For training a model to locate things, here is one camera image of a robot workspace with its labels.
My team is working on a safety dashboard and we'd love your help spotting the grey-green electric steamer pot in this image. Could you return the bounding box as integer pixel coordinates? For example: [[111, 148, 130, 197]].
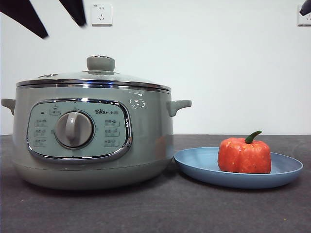
[[0, 84, 192, 191]]

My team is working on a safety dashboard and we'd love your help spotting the orange pumpkin with green stem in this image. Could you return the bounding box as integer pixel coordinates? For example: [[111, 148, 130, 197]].
[[217, 130, 272, 175]]

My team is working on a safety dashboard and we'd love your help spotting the white wall socket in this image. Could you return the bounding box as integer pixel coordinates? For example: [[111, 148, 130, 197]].
[[297, 3, 311, 27], [91, 3, 113, 27]]

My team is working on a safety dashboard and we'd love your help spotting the blue round plate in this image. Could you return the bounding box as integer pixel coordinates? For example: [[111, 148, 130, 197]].
[[173, 146, 304, 190]]

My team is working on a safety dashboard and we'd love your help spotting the glass lid with grey knob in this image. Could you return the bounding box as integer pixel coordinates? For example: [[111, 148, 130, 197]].
[[16, 55, 171, 91]]

